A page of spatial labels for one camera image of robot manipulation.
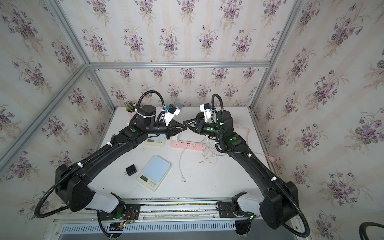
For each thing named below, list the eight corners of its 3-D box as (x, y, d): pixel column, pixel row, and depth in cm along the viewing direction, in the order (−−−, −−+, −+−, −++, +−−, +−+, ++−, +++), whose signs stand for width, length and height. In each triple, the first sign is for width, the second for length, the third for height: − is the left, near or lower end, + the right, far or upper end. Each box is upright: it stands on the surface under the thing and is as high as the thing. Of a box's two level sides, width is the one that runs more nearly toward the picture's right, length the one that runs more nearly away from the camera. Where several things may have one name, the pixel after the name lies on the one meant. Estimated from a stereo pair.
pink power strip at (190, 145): (172, 148, 99) (171, 144, 96) (174, 140, 103) (173, 137, 100) (205, 153, 97) (206, 149, 94) (206, 145, 101) (207, 142, 98)
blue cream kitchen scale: (136, 179, 85) (135, 178, 83) (155, 155, 95) (154, 154, 93) (154, 192, 81) (154, 191, 79) (172, 165, 91) (172, 163, 89)
